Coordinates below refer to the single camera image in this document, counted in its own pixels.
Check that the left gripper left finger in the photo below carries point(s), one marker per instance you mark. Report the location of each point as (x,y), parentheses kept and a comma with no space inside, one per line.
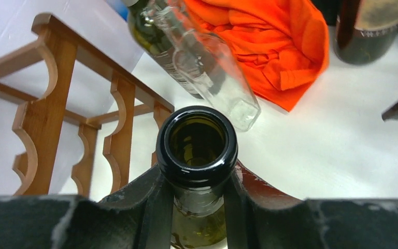
(138,215)

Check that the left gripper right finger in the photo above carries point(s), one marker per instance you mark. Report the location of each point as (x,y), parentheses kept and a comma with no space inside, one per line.
(259,215)

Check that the dark wine bottle brown label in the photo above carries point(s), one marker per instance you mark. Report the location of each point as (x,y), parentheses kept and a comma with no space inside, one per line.
(365,30)

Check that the dark green wine bottle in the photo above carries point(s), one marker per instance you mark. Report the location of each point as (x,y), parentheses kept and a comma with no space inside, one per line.
(196,151)

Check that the small clear glass bottle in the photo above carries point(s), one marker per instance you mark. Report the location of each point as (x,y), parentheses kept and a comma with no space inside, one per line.
(236,100)

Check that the dark wine bottle silver neck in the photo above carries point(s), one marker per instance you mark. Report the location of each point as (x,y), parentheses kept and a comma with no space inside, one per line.
(158,46)

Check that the blue square glass bottle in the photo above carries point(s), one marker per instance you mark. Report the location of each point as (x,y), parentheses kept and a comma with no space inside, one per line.
(119,7)

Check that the brown wooden wine rack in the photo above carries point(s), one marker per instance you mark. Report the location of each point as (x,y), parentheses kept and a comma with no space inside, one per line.
(38,120)

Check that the black floral blanket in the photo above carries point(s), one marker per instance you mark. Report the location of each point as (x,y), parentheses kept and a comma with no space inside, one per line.
(329,10)

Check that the orange cloth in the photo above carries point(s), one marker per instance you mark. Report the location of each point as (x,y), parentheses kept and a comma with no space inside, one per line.
(282,47)

